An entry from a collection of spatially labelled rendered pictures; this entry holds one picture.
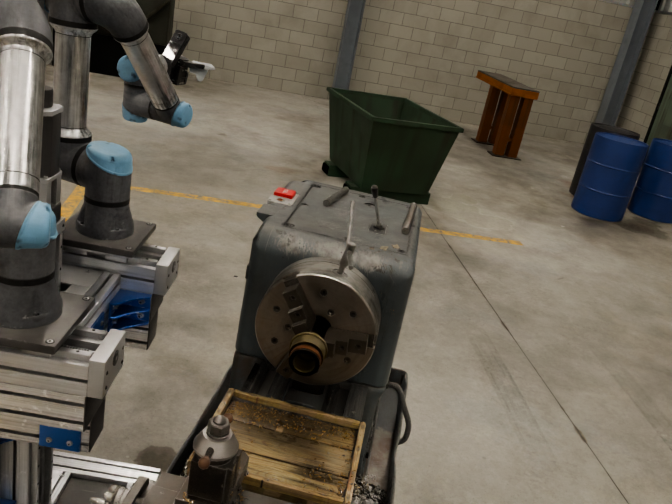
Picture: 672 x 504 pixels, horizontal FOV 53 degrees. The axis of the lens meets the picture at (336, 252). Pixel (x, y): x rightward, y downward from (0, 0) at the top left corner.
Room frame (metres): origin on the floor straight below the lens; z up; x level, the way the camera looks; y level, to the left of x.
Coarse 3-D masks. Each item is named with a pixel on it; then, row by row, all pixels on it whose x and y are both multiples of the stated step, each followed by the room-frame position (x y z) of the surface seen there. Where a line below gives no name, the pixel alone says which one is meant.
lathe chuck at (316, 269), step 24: (312, 264) 1.59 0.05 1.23; (336, 264) 1.61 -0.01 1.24; (312, 288) 1.52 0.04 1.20; (336, 288) 1.52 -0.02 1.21; (360, 288) 1.55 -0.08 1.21; (264, 312) 1.53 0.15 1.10; (336, 312) 1.52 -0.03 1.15; (360, 312) 1.51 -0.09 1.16; (264, 336) 1.53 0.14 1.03; (288, 336) 1.53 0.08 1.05; (336, 360) 1.52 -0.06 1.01; (360, 360) 1.51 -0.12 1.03; (312, 384) 1.52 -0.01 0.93
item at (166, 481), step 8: (136, 480) 1.01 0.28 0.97; (144, 480) 1.01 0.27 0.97; (160, 480) 1.03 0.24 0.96; (168, 480) 1.03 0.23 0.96; (176, 480) 1.04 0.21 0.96; (184, 480) 1.04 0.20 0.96; (136, 488) 0.99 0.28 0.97; (144, 488) 1.01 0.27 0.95; (152, 488) 1.00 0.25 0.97; (160, 488) 1.00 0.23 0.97; (168, 488) 1.01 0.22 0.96; (176, 488) 1.02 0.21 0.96; (128, 496) 0.97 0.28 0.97; (136, 496) 0.97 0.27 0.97; (144, 496) 1.00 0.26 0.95; (152, 496) 0.98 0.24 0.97; (160, 496) 0.98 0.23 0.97; (168, 496) 0.99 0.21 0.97; (248, 496) 1.03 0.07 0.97; (256, 496) 1.03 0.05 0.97; (264, 496) 1.04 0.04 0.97
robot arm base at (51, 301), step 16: (0, 288) 1.15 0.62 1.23; (16, 288) 1.15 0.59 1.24; (32, 288) 1.17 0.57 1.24; (48, 288) 1.19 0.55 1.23; (0, 304) 1.14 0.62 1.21; (16, 304) 1.14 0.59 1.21; (32, 304) 1.16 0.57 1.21; (48, 304) 1.18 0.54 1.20; (0, 320) 1.13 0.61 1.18; (16, 320) 1.14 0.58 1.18; (32, 320) 1.15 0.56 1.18; (48, 320) 1.18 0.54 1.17
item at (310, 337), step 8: (296, 336) 1.43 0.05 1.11; (304, 336) 1.42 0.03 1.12; (312, 336) 1.42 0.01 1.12; (296, 344) 1.40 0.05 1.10; (304, 344) 1.40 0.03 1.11; (312, 344) 1.40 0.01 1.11; (320, 344) 1.41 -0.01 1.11; (296, 352) 1.37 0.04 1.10; (304, 352) 1.37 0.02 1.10; (312, 352) 1.37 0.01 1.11; (320, 352) 1.40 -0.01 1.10; (296, 360) 1.42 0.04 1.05; (304, 360) 1.43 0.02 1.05; (312, 360) 1.43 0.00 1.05; (320, 360) 1.38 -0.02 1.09; (296, 368) 1.38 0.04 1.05; (304, 368) 1.40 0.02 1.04; (312, 368) 1.38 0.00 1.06
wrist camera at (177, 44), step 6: (174, 36) 2.14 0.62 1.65; (180, 36) 2.14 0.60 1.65; (186, 36) 2.14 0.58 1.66; (174, 42) 2.13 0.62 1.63; (180, 42) 2.13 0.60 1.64; (186, 42) 2.15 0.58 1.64; (168, 48) 2.13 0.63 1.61; (174, 48) 2.12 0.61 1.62; (180, 48) 2.12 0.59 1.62; (162, 54) 2.12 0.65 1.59; (168, 54) 2.12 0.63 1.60; (174, 54) 2.11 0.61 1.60; (180, 54) 2.13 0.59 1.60; (174, 60) 2.11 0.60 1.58; (174, 66) 2.12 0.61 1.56
